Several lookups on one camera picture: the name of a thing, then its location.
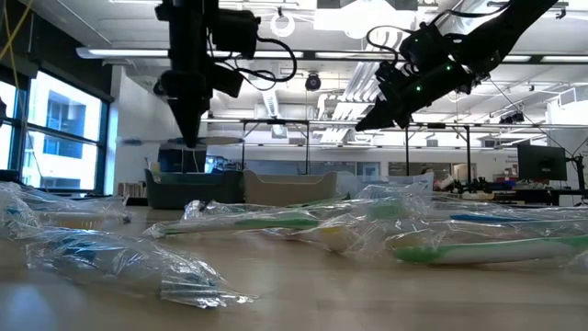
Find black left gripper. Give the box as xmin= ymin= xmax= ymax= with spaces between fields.
xmin=154 ymin=0 xmax=245 ymax=149

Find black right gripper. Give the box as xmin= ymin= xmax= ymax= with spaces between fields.
xmin=356 ymin=59 xmax=477 ymax=132

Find black computer monitor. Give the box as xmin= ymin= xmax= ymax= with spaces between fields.
xmin=157 ymin=147 xmax=209 ymax=174
xmin=517 ymin=143 xmax=568 ymax=182

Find dark green plastic bin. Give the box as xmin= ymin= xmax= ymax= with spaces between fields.
xmin=144 ymin=167 xmax=244 ymax=211

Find clear plastic bin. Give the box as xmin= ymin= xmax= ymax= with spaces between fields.
xmin=337 ymin=171 xmax=435 ymax=203

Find long ceiling light bar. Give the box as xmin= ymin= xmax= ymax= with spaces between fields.
xmin=75 ymin=45 xmax=588 ymax=64

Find background black robot arms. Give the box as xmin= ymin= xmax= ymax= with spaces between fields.
xmin=447 ymin=176 xmax=495 ymax=195

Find beige plastic bin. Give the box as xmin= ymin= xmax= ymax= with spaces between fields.
xmin=242 ymin=170 xmax=340 ymax=207

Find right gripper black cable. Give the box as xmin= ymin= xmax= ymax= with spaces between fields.
xmin=366 ymin=25 xmax=415 ymax=65

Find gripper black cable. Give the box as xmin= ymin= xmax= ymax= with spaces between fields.
xmin=206 ymin=35 xmax=299 ymax=92
xmin=366 ymin=25 xmax=415 ymax=65

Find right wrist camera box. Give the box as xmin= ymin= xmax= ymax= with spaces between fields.
xmin=401 ymin=22 xmax=457 ymax=70

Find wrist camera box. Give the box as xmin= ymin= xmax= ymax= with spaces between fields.
xmin=209 ymin=8 xmax=262 ymax=60
xmin=401 ymin=22 xmax=457 ymax=70

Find dark window frame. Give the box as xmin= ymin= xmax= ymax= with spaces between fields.
xmin=0 ymin=63 xmax=115 ymax=195

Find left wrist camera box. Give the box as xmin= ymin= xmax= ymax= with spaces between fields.
xmin=209 ymin=8 xmax=262 ymax=60

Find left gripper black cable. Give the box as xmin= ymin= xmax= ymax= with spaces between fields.
xmin=206 ymin=35 xmax=299 ymax=92

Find white ring light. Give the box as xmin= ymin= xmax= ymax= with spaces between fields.
xmin=269 ymin=12 xmax=296 ymax=39

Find yellow cable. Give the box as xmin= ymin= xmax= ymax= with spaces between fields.
xmin=0 ymin=0 xmax=37 ymax=93

